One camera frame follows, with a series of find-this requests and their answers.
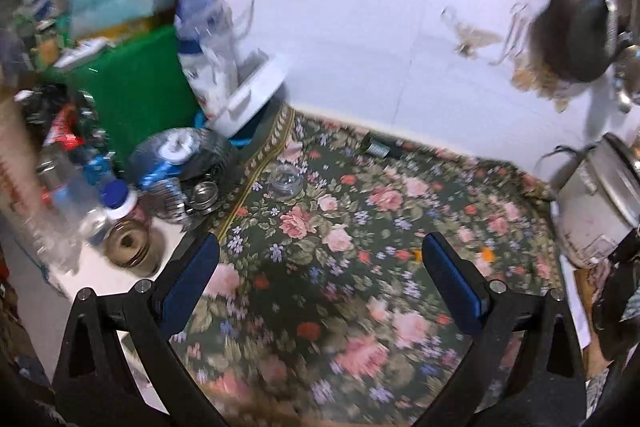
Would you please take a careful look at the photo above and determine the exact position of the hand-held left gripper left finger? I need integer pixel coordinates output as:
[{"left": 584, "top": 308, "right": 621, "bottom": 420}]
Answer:
[{"left": 51, "top": 234, "right": 227, "bottom": 427}]

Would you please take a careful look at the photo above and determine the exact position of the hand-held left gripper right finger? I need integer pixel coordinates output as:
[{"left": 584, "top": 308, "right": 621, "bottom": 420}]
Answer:
[{"left": 414, "top": 232, "right": 588, "bottom": 427}]

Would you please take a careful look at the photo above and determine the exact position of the white rice cooker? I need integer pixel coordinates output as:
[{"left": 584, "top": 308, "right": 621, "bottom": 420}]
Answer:
[{"left": 551, "top": 131, "right": 640, "bottom": 271}]

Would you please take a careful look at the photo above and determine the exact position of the steel colander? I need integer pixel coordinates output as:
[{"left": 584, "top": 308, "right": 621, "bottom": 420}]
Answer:
[{"left": 124, "top": 126, "right": 237, "bottom": 224}]

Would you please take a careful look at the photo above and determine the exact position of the floral table mat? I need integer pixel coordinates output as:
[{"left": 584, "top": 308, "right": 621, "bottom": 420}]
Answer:
[{"left": 170, "top": 103, "right": 567, "bottom": 427}]

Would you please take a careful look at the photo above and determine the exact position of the blue-lidded jar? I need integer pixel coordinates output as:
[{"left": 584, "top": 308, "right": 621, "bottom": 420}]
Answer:
[{"left": 96, "top": 178, "right": 147, "bottom": 229}]

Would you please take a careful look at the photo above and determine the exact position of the blue bottle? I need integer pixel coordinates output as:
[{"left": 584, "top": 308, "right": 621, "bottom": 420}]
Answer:
[{"left": 136, "top": 128, "right": 202, "bottom": 188}]

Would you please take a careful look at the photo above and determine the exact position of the clear glass jar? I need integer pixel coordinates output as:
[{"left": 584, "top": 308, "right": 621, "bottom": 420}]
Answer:
[{"left": 264, "top": 161, "right": 304, "bottom": 201}]

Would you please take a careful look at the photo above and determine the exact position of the clear plastic bottle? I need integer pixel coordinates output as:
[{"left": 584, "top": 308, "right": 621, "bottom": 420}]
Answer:
[{"left": 29, "top": 156, "right": 109, "bottom": 274}]

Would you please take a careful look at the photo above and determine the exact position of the green box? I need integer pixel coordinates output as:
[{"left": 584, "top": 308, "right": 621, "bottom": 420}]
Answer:
[{"left": 44, "top": 23, "right": 202, "bottom": 168}]

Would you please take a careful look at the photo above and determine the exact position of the clear plastic bag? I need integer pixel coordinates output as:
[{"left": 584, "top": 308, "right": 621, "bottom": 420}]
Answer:
[{"left": 174, "top": 0, "right": 242, "bottom": 121}]

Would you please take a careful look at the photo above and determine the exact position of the steel ladle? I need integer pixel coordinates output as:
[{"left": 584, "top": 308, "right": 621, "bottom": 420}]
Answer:
[{"left": 611, "top": 41, "right": 640, "bottom": 114}]

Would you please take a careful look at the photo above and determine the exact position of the glass lamp-shaped ornament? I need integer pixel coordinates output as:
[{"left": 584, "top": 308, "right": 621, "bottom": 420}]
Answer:
[{"left": 439, "top": 3, "right": 502, "bottom": 58}]

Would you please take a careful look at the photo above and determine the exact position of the black wok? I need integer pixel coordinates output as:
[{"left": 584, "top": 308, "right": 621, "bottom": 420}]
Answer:
[{"left": 529, "top": 0, "right": 622, "bottom": 84}]

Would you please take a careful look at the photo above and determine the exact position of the black power cord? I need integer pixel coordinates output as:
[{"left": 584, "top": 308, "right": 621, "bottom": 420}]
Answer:
[{"left": 531, "top": 143, "right": 592, "bottom": 174}]

